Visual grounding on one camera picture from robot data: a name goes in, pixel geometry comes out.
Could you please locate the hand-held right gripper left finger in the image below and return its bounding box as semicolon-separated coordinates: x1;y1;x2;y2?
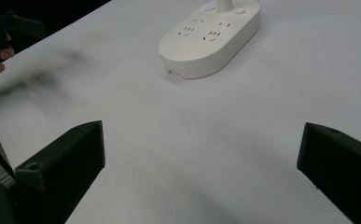
12;119;106;224

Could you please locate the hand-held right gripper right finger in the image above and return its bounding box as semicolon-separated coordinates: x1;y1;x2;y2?
296;121;361;224

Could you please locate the white oval power strip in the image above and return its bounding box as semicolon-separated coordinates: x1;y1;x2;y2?
158;0;262;80

